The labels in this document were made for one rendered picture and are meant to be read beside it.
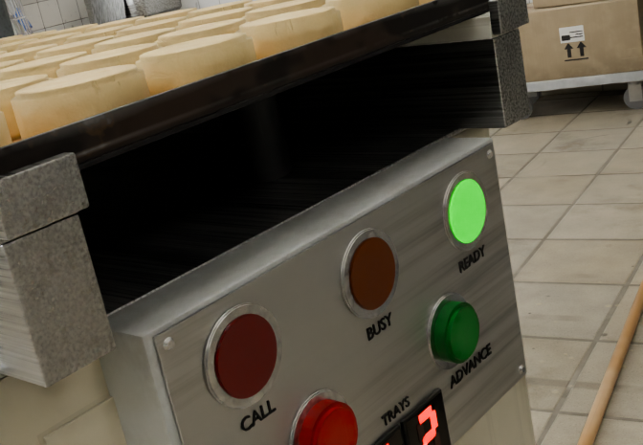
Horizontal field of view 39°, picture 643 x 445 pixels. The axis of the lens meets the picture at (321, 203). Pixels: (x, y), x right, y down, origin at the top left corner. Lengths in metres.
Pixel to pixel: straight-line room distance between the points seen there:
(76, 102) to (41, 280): 0.07
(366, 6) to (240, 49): 0.10
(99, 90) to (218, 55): 0.06
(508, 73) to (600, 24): 3.52
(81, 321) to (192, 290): 0.06
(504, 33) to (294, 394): 0.23
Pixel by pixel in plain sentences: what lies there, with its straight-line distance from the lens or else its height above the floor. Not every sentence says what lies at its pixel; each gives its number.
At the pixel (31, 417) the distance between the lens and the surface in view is 0.34.
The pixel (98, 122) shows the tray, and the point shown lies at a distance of 0.31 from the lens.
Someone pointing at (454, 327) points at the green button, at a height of 0.77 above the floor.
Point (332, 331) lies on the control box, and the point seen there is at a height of 0.80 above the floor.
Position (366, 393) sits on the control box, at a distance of 0.41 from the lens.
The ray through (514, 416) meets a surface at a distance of 0.59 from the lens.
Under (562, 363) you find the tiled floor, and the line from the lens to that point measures 2.04.
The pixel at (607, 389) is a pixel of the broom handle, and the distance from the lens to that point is 1.88.
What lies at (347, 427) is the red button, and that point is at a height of 0.76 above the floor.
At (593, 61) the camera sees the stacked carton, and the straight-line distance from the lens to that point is 4.05.
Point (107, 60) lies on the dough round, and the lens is 0.42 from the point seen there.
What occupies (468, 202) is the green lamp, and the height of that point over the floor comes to 0.82.
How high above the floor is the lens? 0.96
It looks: 16 degrees down
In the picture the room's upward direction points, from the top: 12 degrees counter-clockwise
